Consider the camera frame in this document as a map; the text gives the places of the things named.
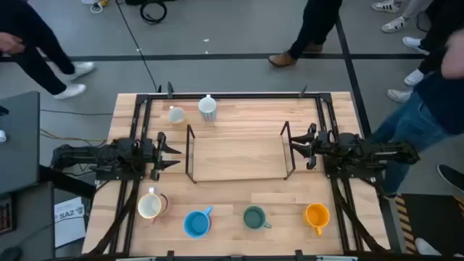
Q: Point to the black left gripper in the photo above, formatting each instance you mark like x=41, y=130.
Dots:
x=161, y=159

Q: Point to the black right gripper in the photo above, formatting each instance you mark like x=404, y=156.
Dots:
x=322, y=145

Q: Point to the white mug red swirl pattern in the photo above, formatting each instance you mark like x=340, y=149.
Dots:
x=177, y=115

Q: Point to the white mug yellow dot pattern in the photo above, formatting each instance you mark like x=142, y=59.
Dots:
x=149, y=206

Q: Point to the white mug blue pattern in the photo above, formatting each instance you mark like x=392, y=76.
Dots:
x=207, y=106

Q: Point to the plain blue mug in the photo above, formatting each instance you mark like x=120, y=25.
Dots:
x=197, y=224

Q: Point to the plain orange mug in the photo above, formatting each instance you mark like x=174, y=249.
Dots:
x=317, y=215

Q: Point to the faceted green mug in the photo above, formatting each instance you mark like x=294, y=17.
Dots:
x=254, y=217

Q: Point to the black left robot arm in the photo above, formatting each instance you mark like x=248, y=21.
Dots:
x=79, y=157

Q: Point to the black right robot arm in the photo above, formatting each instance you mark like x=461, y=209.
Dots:
x=377, y=154

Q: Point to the wooden shelf with black legs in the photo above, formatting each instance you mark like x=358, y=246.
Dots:
x=239, y=159

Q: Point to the person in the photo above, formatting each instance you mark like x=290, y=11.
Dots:
x=435, y=21
x=393, y=24
x=417, y=123
x=315, y=21
x=40, y=47

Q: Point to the white printed sheet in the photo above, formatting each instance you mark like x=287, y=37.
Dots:
x=70, y=224

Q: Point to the person's black shoe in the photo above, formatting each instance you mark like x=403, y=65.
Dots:
x=451, y=177

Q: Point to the black mat with hazard stripes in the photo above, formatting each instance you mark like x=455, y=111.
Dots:
x=435, y=221

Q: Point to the person's white shoe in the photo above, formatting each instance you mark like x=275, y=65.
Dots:
x=426, y=248

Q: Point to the black aluminium table frame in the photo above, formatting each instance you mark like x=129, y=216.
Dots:
x=235, y=96

